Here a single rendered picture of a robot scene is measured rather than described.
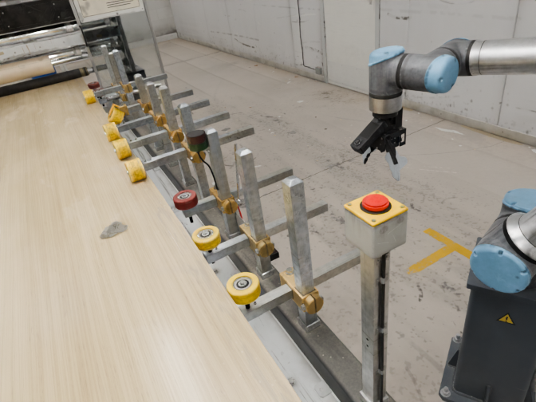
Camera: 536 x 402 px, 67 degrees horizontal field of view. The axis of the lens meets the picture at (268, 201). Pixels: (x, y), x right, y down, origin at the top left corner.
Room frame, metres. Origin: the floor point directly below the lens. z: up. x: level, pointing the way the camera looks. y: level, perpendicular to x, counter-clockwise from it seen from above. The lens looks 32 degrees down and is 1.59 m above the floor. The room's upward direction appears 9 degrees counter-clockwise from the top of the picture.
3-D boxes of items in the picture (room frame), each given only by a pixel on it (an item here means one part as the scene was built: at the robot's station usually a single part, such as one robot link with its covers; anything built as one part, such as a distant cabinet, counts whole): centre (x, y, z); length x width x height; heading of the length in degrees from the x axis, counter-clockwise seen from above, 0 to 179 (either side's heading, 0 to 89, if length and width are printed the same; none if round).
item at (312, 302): (0.78, -0.05, 0.81); 0.13 x 0.06 x 0.05; 24
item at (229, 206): (1.23, 0.16, 0.85); 0.13 x 0.06 x 0.05; 24
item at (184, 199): (1.20, 0.28, 0.85); 0.08 x 0.08 x 0.11
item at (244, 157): (0.98, 0.04, 0.90); 0.03 x 0.03 x 0.48; 24
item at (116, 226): (1.06, 0.49, 0.91); 0.09 x 0.07 x 0.02; 126
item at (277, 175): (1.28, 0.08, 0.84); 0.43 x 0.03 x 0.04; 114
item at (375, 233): (0.52, -0.16, 1.18); 0.07 x 0.07 x 0.08; 24
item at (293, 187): (0.76, -0.06, 0.92); 0.03 x 0.03 x 0.48; 24
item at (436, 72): (1.02, -0.46, 1.25); 0.12 x 0.12 x 0.09; 42
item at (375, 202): (0.52, -0.16, 1.22); 0.04 x 0.04 x 0.02
